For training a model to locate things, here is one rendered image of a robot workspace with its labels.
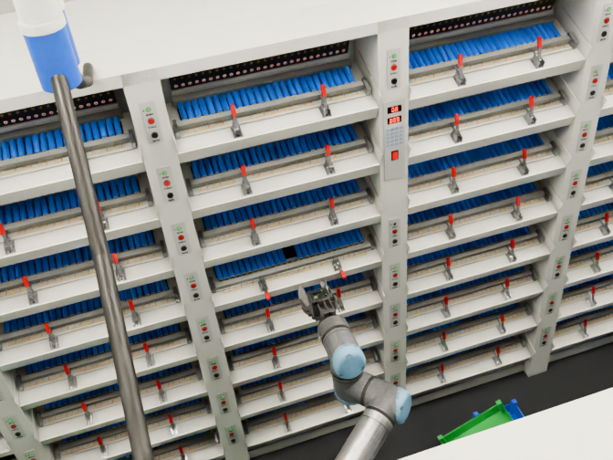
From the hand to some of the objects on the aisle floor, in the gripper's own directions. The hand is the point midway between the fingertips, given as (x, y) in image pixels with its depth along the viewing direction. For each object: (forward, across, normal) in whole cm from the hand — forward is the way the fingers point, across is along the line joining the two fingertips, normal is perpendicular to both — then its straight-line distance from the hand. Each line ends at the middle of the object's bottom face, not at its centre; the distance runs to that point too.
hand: (311, 288), depth 213 cm
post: (+29, +36, +105) cm, 114 cm away
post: (+29, +106, +105) cm, 151 cm away
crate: (-9, -74, +107) cm, 130 cm away
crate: (-10, -62, +101) cm, 119 cm away
